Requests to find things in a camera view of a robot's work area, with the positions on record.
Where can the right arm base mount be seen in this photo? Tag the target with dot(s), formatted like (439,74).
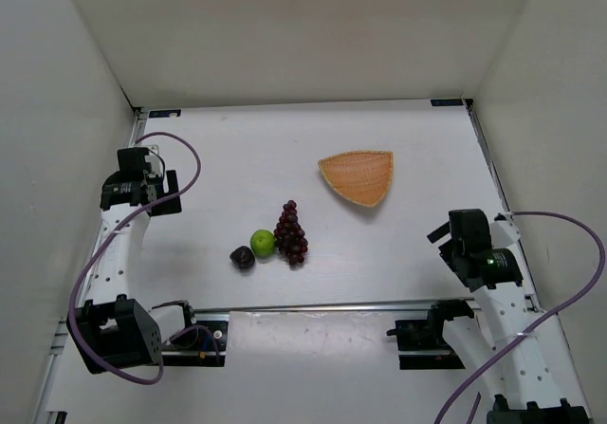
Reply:
(420,343)

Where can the front aluminium frame rail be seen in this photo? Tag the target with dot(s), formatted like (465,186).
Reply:
(400,306)

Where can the orange woven fruit basket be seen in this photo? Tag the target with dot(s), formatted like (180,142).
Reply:
(360,177)

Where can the blue label sticker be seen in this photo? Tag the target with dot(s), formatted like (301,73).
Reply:
(446,102)
(162,114)

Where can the dark red fake grapes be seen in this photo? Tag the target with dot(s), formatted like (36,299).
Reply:
(290,237)

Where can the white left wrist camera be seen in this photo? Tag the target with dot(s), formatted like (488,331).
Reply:
(152,156)

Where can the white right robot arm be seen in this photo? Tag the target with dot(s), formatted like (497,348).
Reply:
(511,362)

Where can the right aluminium frame rail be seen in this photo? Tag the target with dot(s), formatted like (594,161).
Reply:
(531,296)

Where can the green fake fruit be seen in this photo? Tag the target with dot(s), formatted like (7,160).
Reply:
(262,243)

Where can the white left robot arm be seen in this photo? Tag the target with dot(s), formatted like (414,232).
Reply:
(112,323)

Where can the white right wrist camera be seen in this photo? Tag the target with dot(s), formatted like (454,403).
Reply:
(504,233)

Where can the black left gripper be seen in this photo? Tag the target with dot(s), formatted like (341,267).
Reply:
(169,193)

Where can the dark purple fake fruit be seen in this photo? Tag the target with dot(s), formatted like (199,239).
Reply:
(243,259)

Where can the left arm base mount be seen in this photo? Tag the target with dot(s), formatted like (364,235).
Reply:
(189,338)

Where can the blue label sticker left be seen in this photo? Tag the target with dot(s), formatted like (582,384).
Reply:
(162,114)

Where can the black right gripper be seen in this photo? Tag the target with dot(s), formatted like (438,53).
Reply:
(439,232)

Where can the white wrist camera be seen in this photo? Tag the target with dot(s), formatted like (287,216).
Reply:
(504,233)
(152,156)

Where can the blue label sticker right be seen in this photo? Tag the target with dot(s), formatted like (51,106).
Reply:
(446,102)

